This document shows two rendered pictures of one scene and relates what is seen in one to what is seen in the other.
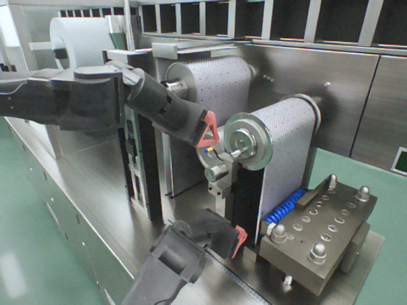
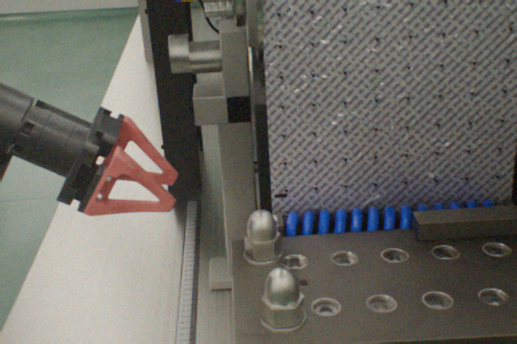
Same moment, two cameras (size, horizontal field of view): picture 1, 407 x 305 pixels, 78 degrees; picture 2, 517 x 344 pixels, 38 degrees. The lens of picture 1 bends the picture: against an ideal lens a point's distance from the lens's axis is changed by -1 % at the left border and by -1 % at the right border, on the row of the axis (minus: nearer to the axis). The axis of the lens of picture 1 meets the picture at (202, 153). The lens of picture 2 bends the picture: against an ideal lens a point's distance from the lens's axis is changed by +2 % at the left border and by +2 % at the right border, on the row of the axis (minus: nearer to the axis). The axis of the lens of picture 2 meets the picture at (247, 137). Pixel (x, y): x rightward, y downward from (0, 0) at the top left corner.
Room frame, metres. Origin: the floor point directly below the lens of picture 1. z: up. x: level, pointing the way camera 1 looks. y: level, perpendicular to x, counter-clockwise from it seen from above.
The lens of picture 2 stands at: (0.04, -0.58, 1.39)
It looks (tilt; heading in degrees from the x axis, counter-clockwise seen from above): 23 degrees down; 43
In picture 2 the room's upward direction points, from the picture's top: 4 degrees counter-clockwise
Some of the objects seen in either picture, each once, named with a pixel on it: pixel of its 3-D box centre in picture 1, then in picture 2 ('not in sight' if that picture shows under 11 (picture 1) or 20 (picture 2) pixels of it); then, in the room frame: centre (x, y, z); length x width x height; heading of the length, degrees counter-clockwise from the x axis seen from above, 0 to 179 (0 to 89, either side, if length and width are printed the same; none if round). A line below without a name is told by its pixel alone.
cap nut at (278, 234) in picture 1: (279, 231); (262, 232); (0.46, -0.19, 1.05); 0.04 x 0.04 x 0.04
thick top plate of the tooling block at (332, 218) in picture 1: (323, 223); (467, 304); (0.54, -0.35, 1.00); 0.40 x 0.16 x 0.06; 134
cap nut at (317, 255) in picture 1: (318, 251); (282, 294); (0.40, -0.26, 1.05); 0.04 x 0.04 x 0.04
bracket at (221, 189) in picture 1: (221, 206); (224, 160); (0.56, -0.05, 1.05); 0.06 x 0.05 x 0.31; 134
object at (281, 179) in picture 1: (284, 179); (391, 132); (0.60, -0.24, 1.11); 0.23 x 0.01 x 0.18; 134
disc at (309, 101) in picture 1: (296, 117); not in sight; (0.74, -0.29, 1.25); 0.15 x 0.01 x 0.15; 44
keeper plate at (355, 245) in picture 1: (356, 247); not in sight; (0.49, -0.42, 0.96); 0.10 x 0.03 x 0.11; 134
